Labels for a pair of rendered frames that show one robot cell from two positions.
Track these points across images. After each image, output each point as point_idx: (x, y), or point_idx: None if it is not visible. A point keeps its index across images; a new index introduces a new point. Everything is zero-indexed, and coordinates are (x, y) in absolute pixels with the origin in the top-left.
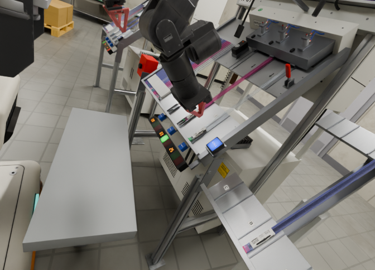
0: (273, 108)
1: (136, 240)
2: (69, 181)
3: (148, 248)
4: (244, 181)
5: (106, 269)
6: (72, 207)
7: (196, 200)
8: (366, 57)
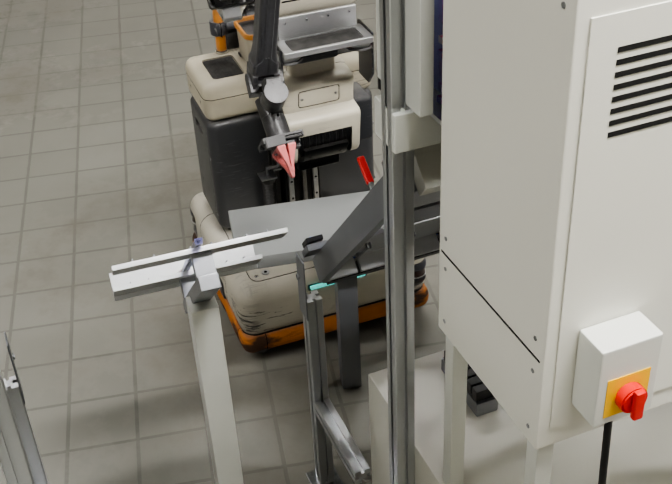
0: (346, 227)
1: (360, 450)
2: (290, 213)
3: (346, 469)
4: (386, 435)
5: (310, 419)
6: (260, 221)
7: (309, 339)
8: (392, 188)
